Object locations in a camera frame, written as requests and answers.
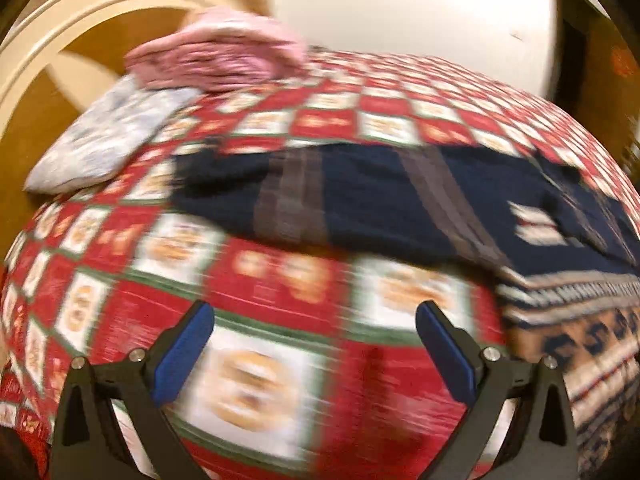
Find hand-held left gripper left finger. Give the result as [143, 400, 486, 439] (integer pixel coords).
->
[50, 300, 216, 480]

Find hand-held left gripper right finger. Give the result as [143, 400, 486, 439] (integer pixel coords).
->
[416, 300, 593, 480]

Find navy patterned knit sweater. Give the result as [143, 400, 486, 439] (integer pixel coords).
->
[170, 142, 640, 466]

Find pink folded clothes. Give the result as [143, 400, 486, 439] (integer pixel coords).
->
[125, 7, 308, 93]

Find red checkered printed blanket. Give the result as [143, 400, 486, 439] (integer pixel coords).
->
[0, 47, 640, 480]

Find light blue floral folded cloth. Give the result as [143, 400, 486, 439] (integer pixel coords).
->
[25, 77, 198, 193]

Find white curved headboard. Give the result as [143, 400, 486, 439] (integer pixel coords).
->
[0, 0, 241, 131]

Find red paper door decoration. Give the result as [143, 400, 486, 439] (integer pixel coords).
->
[611, 46, 640, 78]

